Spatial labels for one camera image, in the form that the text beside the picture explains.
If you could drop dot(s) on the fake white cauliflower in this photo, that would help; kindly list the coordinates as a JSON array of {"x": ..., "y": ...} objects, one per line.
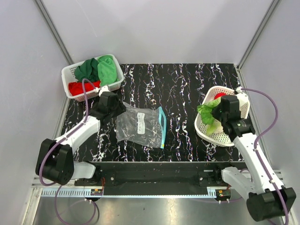
[{"x": 219, "y": 130}]

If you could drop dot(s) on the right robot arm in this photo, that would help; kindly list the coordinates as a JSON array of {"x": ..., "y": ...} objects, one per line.
[{"x": 265, "y": 195}]

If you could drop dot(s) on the dark green cloth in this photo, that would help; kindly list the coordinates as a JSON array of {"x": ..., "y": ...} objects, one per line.
[{"x": 88, "y": 70}]

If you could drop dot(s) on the aluminium frame post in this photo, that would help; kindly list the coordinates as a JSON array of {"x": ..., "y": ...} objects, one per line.
[
  {"x": 271, "y": 9},
  {"x": 51, "y": 26}
]

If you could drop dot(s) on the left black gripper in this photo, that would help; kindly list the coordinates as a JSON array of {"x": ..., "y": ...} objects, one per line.
[{"x": 121, "y": 108}]

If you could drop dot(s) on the left aluminium frame post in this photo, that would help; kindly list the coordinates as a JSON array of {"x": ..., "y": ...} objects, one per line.
[{"x": 51, "y": 26}]

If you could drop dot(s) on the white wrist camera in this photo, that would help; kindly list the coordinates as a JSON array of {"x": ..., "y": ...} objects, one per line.
[
  {"x": 240, "y": 93},
  {"x": 101, "y": 90}
]

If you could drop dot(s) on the clear zip top bag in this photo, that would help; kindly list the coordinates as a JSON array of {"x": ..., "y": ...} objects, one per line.
[{"x": 143, "y": 126}]

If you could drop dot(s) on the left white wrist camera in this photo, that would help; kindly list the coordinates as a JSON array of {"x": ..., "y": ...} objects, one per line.
[{"x": 101, "y": 90}]

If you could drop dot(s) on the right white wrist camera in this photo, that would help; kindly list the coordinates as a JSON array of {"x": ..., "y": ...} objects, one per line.
[{"x": 240, "y": 93}]

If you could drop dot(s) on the white oval basket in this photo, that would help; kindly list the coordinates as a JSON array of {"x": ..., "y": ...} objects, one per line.
[{"x": 221, "y": 139}]

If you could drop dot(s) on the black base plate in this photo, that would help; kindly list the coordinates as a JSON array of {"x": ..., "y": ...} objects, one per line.
[{"x": 185, "y": 179}]

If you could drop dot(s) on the red cloth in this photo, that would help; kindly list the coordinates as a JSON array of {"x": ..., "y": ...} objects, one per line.
[{"x": 75, "y": 88}]

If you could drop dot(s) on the fake red apple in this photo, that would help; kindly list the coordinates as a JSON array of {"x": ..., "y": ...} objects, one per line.
[{"x": 219, "y": 95}]

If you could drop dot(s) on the light green cloth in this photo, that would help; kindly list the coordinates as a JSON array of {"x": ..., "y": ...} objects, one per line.
[{"x": 106, "y": 69}]

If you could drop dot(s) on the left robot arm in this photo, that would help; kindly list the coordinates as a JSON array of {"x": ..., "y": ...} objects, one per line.
[{"x": 55, "y": 163}]

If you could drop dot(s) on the fake green lettuce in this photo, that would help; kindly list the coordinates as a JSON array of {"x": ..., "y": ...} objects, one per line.
[{"x": 205, "y": 111}]

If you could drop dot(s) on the right aluminium frame post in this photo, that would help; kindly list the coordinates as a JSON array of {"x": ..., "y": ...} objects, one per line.
[{"x": 271, "y": 9}]

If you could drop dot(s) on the black marble pattern mat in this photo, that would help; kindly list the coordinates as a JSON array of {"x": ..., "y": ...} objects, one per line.
[{"x": 178, "y": 89}]

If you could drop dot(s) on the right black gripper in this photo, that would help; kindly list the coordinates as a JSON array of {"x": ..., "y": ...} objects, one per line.
[{"x": 214, "y": 111}]

